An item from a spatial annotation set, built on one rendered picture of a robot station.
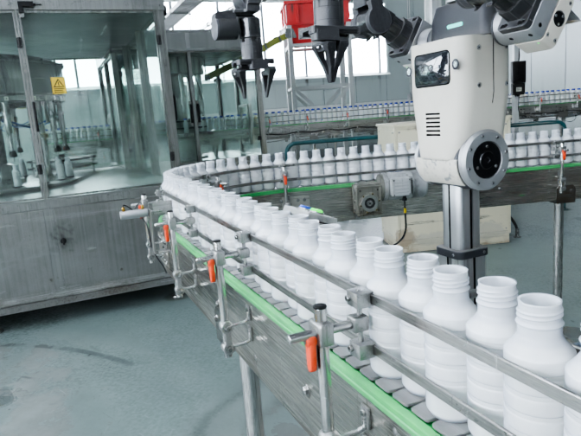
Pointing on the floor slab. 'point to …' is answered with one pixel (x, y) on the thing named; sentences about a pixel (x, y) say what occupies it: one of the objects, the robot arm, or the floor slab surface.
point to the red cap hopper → (290, 11)
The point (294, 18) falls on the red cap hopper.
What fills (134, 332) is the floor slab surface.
